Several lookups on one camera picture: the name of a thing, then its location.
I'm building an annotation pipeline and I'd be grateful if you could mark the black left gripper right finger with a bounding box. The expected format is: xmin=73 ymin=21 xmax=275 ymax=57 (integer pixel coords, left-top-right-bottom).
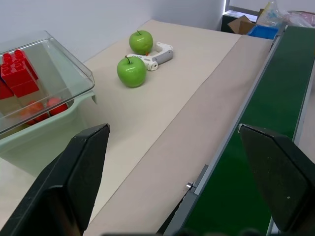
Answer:
xmin=238 ymin=123 xmax=315 ymax=233

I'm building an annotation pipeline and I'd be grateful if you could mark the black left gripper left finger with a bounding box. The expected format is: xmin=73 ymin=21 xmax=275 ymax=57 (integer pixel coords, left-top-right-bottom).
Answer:
xmin=0 ymin=123 xmax=111 ymax=236

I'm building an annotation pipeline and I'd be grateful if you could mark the green conveyor belt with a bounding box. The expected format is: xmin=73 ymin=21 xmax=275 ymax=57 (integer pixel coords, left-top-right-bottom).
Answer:
xmin=181 ymin=24 xmax=315 ymax=236

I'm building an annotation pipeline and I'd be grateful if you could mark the pale green plastic bin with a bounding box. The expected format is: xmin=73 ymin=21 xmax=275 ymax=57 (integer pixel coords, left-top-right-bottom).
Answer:
xmin=0 ymin=88 xmax=98 ymax=177

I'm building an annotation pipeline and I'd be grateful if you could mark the red round toy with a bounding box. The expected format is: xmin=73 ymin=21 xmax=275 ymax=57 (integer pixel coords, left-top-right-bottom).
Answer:
xmin=46 ymin=97 xmax=69 ymax=117

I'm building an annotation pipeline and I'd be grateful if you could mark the orange round toy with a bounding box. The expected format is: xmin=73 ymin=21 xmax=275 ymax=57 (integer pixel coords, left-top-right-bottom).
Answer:
xmin=19 ymin=100 xmax=45 ymax=121

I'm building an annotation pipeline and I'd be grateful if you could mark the clear plastic lid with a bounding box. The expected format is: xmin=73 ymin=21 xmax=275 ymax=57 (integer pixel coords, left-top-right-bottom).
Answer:
xmin=0 ymin=30 xmax=95 ymax=135

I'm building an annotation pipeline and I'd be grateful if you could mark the red building block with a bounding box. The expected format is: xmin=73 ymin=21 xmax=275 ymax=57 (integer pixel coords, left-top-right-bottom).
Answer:
xmin=0 ymin=50 xmax=40 ymax=100

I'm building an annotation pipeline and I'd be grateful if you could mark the green apple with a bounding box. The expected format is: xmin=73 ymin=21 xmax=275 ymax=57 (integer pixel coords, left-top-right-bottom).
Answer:
xmin=128 ymin=30 xmax=154 ymax=56
xmin=116 ymin=55 xmax=147 ymax=88

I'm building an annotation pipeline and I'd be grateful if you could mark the blue plastic crate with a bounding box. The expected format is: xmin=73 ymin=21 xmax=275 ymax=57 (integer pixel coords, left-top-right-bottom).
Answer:
xmin=247 ymin=24 xmax=280 ymax=40

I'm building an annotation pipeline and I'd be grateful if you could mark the white and grey toy gun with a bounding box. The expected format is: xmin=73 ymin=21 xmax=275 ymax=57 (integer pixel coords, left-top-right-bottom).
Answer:
xmin=126 ymin=41 xmax=175 ymax=72

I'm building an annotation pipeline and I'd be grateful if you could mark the brown cardboard box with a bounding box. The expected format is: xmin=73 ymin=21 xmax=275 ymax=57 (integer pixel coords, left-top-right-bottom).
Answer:
xmin=227 ymin=15 xmax=257 ymax=35

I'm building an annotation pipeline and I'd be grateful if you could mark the clear plastic bag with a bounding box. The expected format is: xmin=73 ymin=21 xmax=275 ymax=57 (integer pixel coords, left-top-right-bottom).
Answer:
xmin=255 ymin=0 xmax=286 ymax=27

